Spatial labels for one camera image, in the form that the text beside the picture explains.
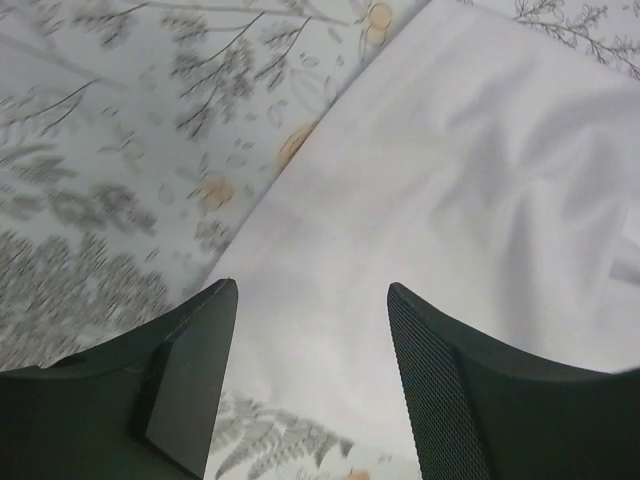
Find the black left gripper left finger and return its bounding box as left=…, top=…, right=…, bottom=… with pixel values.
left=1, top=279, right=238, bottom=480

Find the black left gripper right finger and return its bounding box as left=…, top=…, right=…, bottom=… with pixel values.
left=387, top=283, right=639, bottom=480

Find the white t shirt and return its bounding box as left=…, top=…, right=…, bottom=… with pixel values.
left=214, top=1, right=639, bottom=459

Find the floral patterned table mat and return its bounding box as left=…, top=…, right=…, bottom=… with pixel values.
left=1, top=1, right=639, bottom=479

